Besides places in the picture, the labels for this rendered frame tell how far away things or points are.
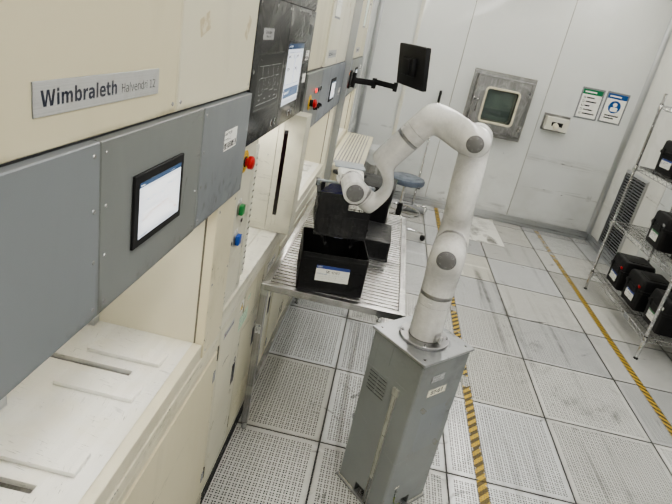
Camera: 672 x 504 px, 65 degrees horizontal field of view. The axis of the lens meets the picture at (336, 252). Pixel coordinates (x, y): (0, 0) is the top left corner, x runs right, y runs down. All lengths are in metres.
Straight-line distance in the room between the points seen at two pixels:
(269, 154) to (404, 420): 1.21
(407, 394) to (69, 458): 1.17
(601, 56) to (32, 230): 6.28
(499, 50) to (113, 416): 5.67
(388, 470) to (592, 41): 5.31
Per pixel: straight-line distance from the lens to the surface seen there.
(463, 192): 1.80
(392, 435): 2.14
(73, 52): 0.75
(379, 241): 2.58
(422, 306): 1.95
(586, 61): 6.59
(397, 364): 2.00
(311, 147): 3.78
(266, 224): 2.41
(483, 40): 6.36
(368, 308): 2.16
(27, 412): 1.42
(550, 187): 6.73
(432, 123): 1.78
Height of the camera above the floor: 1.76
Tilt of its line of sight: 23 degrees down
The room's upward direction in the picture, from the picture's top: 12 degrees clockwise
